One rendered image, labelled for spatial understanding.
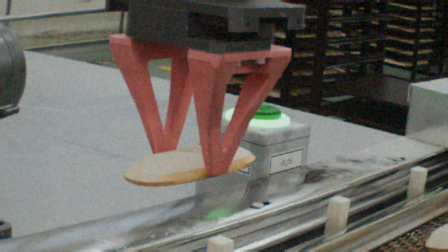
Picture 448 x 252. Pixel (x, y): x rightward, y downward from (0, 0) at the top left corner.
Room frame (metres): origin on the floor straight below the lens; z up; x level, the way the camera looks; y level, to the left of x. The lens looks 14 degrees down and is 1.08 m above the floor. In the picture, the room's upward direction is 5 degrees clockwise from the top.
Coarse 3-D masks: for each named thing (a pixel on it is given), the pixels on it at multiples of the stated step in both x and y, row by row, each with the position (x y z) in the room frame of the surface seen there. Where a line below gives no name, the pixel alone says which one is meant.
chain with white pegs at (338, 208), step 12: (420, 168) 0.79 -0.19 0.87; (420, 180) 0.78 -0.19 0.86; (408, 192) 0.78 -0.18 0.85; (420, 192) 0.78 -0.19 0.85; (336, 204) 0.67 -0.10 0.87; (348, 204) 0.68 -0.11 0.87; (336, 216) 0.67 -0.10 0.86; (336, 228) 0.67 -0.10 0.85; (216, 240) 0.57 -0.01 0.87; (228, 240) 0.57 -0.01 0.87
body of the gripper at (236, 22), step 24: (120, 0) 0.53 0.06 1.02; (144, 0) 0.52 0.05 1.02; (168, 0) 0.50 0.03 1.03; (192, 0) 0.50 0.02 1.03; (216, 0) 0.50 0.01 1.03; (240, 0) 0.51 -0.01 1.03; (264, 0) 0.53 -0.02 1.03; (216, 24) 0.49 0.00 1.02; (240, 24) 0.48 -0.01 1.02; (288, 24) 0.51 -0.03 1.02
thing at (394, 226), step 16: (416, 208) 0.58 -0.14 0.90; (432, 208) 0.60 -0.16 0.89; (384, 224) 0.54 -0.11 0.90; (400, 224) 0.56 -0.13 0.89; (416, 224) 0.56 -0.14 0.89; (432, 224) 0.57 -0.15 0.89; (336, 240) 0.50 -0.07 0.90; (352, 240) 0.51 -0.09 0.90; (368, 240) 0.53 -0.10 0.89; (384, 240) 0.52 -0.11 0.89; (400, 240) 0.53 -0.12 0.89; (416, 240) 0.53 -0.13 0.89
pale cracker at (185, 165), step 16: (144, 160) 0.51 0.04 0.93; (160, 160) 0.51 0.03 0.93; (176, 160) 0.51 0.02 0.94; (192, 160) 0.52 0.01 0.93; (240, 160) 0.54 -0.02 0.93; (128, 176) 0.50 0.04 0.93; (144, 176) 0.49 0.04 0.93; (160, 176) 0.50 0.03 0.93; (176, 176) 0.50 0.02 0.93; (192, 176) 0.51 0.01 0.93; (208, 176) 0.52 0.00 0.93
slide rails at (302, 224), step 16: (432, 176) 0.83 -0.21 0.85; (368, 192) 0.77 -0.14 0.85; (384, 192) 0.77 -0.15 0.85; (400, 192) 0.78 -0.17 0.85; (320, 208) 0.71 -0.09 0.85; (352, 208) 0.72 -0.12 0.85; (288, 224) 0.67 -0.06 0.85; (304, 224) 0.67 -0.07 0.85; (320, 224) 0.67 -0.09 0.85; (352, 224) 0.68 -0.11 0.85; (240, 240) 0.62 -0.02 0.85; (256, 240) 0.63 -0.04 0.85; (272, 240) 0.63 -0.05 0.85
